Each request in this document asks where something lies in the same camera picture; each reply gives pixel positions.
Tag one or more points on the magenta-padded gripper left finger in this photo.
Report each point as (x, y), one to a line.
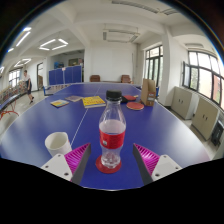
(66, 163)

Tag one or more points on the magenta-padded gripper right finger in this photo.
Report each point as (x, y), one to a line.
(155, 163)

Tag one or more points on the clear red-labelled water bottle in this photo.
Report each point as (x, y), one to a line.
(112, 133)

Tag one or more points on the white cup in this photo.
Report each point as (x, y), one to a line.
(57, 145)

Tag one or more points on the red table tennis paddle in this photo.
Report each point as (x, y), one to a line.
(130, 97)
(135, 106)

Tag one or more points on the thin grey booklet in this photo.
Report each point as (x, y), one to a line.
(73, 98)

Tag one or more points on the beige cabinet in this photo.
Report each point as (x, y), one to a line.
(204, 117)
(181, 102)

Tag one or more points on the yellow book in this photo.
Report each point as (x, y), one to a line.
(93, 101)

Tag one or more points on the black table tennis paddle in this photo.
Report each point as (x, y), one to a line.
(123, 99)

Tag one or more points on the brown cardboard box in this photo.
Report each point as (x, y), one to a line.
(148, 91)

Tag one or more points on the low blue barrier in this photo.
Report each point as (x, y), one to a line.
(50, 90)

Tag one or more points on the blue table with red legs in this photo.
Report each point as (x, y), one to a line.
(8, 100)

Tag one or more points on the folded blue table tennis table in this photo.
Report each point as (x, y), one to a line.
(65, 75)

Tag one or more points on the person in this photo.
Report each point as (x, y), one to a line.
(27, 83)

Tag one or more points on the brown armchair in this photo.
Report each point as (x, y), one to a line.
(126, 79)
(94, 78)

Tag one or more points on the large dark-framed window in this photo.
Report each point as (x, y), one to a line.
(203, 75)

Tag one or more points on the ceiling lights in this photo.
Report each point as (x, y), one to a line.
(53, 45)

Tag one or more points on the ceiling air conditioner unit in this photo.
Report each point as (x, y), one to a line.
(120, 35)

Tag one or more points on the framed wall picture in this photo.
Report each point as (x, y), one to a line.
(75, 61)

